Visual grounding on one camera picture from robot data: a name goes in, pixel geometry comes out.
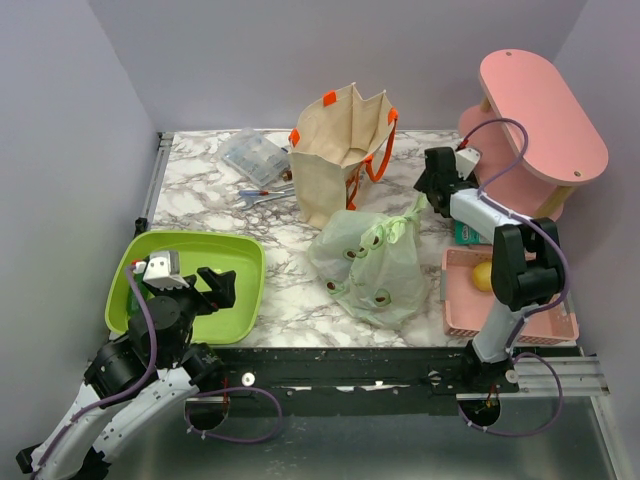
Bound green avocado print plastic bag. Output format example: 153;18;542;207
308;194;428;329

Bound clear plastic organizer box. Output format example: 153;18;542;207
216;128;290;187

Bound black table front rail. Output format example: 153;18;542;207
99;344;501;416

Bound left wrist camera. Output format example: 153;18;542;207
133;250;189;290

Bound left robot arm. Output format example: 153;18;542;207
16;267;236;479

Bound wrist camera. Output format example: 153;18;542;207
454;147;482;180
133;250;189;290

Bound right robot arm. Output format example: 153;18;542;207
414;147;569;392

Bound teal snack packet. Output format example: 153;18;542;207
454;220;491;245

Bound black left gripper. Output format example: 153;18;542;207
152;267;235;364

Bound beige canvas tote bag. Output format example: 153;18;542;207
289;83;399;228

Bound pink plastic basket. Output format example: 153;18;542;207
440;246;579;345

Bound blue handled tool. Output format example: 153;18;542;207
238;190;286;197

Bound silver wrench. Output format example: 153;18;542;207
240;196;278;211

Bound green cucumber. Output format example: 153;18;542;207
126;275;150;317

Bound lime green plastic tray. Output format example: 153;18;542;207
104;230;266;345

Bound pink two-tier shelf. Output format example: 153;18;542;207
458;49;609;220

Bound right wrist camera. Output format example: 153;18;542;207
454;147;482;180

